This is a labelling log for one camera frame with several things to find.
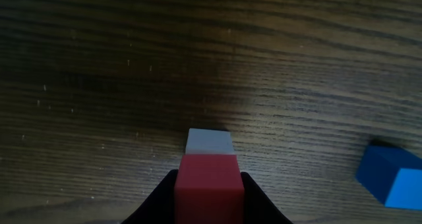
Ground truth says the blue cube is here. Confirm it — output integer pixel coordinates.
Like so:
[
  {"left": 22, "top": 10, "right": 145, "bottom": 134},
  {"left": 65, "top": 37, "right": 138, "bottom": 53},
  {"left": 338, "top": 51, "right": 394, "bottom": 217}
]
[{"left": 354, "top": 144, "right": 422, "bottom": 211}]

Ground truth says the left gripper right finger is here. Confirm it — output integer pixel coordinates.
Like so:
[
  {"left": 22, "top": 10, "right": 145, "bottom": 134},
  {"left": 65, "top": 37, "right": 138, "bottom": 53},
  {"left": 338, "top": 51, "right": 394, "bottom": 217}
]
[{"left": 240, "top": 171, "right": 294, "bottom": 224}]

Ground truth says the red cube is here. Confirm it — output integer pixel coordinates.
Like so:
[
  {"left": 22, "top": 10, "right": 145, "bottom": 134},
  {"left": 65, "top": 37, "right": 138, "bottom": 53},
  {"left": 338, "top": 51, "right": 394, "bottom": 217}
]
[{"left": 173, "top": 154, "right": 245, "bottom": 224}]

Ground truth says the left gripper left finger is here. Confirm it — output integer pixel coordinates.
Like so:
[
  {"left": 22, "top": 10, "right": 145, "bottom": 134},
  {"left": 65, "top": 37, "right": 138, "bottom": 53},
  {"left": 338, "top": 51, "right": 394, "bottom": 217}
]
[{"left": 121, "top": 169, "right": 179, "bottom": 224}]

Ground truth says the white cube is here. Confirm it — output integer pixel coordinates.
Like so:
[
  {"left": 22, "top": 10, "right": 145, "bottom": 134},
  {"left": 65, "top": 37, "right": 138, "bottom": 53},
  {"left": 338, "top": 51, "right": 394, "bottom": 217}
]
[{"left": 185, "top": 128, "right": 237, "bottom": 156}]

